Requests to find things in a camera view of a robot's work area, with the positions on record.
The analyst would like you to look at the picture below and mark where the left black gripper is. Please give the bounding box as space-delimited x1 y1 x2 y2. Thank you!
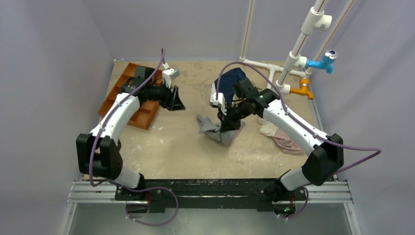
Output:
146 80 185 111

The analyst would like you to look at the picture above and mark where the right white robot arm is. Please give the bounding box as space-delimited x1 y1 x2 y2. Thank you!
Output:
210 78 344 199

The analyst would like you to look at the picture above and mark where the grey striped underwear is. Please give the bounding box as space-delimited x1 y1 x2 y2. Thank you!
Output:
196 115 245 146

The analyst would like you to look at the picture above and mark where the blue plastic faucet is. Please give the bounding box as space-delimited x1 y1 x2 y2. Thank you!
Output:
304 49 339 74

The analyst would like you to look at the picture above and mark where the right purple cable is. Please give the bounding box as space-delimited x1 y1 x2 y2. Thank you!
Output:
215 61 382 221

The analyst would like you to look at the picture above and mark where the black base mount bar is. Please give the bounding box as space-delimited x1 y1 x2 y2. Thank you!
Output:
115 178 306 214

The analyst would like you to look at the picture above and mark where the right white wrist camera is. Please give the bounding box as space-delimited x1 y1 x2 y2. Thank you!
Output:
209 93 226 108

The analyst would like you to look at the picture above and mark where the pink underwear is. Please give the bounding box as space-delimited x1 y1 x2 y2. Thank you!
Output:
272 129 304 155

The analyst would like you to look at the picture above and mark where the orange compartment tray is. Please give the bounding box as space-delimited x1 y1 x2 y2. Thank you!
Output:
98 62 160 130

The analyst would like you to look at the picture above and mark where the navy blue underwear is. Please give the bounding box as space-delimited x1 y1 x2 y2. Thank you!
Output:
219 68 246 106

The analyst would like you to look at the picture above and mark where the orange plastic faucet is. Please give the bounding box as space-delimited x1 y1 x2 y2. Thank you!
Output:
289 78 314 100

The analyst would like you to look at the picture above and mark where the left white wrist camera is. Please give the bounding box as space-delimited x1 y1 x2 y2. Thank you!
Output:
162 63 180 88

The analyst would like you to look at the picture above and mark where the purple cable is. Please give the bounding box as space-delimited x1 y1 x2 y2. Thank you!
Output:
215 61 382 221
88 47 179 227

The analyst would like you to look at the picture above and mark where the aluminium rail frame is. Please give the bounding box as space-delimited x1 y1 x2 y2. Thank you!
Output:
68 178 353 204

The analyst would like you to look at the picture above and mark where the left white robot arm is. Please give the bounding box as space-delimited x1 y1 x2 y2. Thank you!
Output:
76 66 185 200

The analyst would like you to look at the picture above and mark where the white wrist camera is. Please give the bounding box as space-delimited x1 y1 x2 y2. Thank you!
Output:
162 63 180 88
209 93 226 108

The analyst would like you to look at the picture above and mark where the white PVC pipe frame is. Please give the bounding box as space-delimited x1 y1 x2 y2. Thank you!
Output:
239 0 356 125

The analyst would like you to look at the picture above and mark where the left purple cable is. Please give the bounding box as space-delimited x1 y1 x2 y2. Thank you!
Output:
88 47 179 227

